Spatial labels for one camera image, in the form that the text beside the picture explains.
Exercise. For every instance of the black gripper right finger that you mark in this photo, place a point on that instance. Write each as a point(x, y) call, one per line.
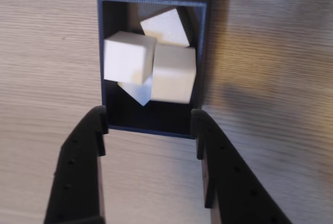
point(234, 187)

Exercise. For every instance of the black open box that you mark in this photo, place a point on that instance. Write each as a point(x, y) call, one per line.
point(145, 125)

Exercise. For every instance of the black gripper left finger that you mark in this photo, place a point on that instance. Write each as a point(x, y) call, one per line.
point(78, 177)

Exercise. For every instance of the white cube block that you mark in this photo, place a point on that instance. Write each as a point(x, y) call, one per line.
point(173, 76)
point(166, 27)
point(141, 94)
point(125, 57)

